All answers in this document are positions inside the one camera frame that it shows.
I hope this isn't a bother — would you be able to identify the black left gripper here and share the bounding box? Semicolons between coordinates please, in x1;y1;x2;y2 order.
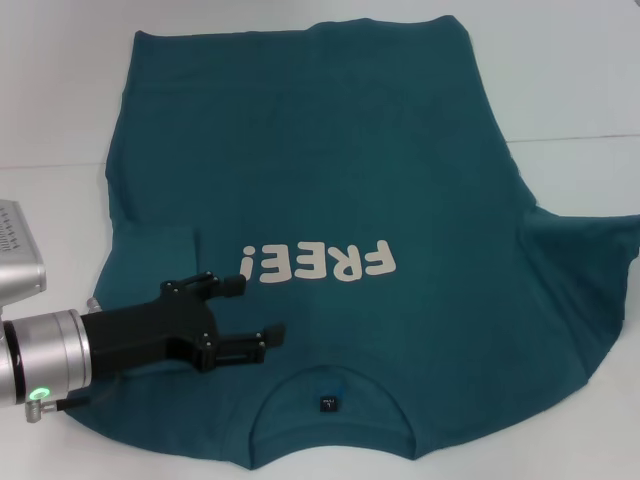
79;271;287;384

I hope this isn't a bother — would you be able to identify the teal t-shirt with FREE print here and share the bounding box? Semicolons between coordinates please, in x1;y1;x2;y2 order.
69;14;640;444

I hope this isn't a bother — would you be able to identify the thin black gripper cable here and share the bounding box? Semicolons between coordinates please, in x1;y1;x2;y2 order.
54;394;94;412

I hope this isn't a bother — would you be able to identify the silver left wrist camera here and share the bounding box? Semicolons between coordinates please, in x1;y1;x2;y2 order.
0;199;49;309

